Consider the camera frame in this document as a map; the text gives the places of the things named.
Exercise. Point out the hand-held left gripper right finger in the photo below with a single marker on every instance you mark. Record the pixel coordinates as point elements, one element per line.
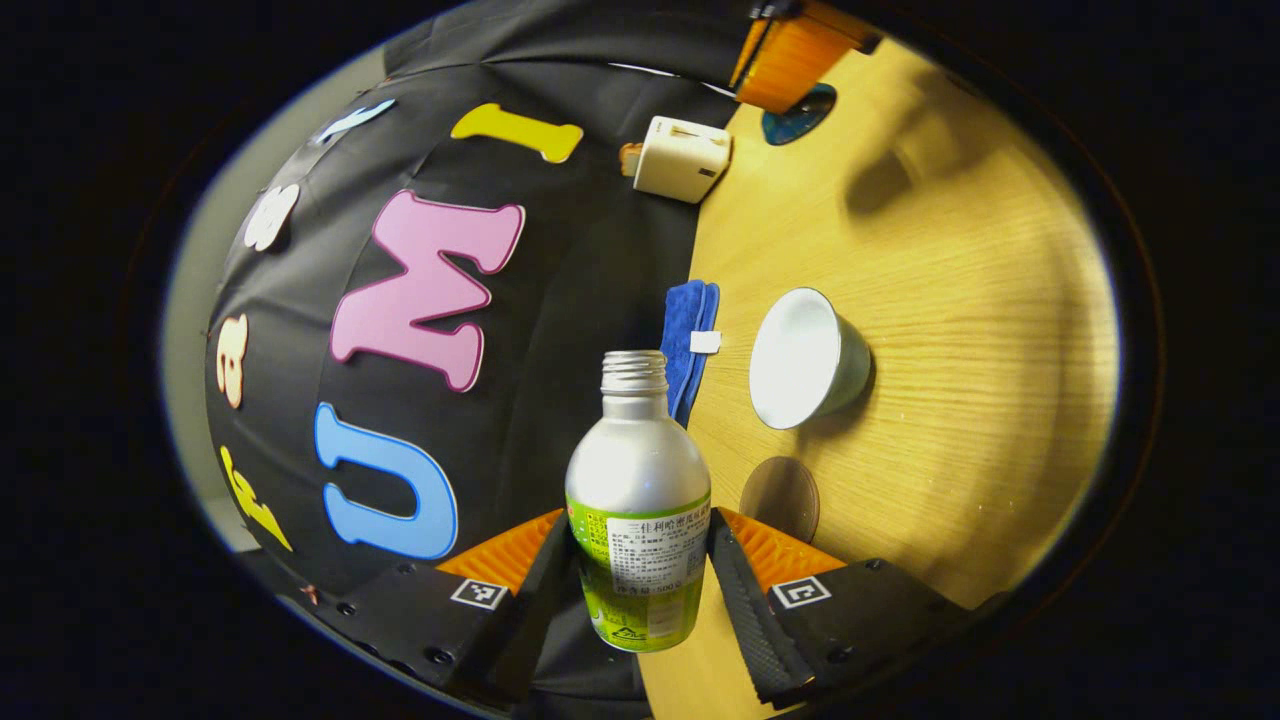
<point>750,620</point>

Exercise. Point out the white toaster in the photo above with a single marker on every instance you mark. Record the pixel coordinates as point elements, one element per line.
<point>680,160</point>

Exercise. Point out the silver green water bottle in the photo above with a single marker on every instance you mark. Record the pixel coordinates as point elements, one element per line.
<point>635,470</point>

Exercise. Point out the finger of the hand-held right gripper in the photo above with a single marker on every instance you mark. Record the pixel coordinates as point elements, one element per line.
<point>795,60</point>

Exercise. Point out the black backdrop cloth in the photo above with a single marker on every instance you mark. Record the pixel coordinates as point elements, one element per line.
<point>560,260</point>

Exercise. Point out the toast slice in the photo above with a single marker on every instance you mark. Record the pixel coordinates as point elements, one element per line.
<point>630,160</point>

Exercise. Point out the brown round coaster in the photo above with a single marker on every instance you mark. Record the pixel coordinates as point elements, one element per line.
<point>780,495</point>

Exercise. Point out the blue folded towel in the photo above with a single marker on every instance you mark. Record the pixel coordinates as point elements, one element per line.
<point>685,330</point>

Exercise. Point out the teal teacup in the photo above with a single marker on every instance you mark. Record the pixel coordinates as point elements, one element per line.
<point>800,360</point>

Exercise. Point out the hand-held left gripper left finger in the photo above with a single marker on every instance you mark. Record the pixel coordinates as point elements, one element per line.
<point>530,620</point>

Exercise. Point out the teal teacup lid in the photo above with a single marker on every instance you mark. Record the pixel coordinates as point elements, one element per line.
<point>802,122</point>

